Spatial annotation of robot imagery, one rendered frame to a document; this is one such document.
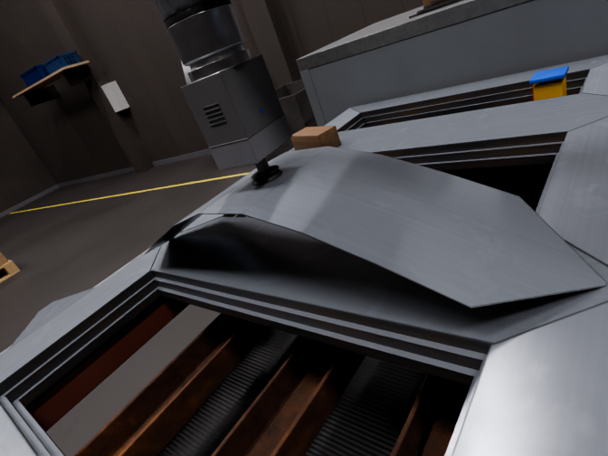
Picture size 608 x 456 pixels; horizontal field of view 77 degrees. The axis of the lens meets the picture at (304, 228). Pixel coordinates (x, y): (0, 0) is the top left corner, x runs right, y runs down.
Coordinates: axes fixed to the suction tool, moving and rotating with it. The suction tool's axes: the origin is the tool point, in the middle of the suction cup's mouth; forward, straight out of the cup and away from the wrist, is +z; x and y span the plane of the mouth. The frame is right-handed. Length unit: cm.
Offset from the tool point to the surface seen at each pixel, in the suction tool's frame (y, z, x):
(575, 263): 3.6, 9.9, 32.3
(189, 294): 7.1, 13.6, -18.8
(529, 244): 2.8, 8.3, 28.9
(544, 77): -55, 8, 30
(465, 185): -4.3, 5.1, 22.7
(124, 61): -391, -71, -504
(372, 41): -84, -6, -13
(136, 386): -15, 96, -136
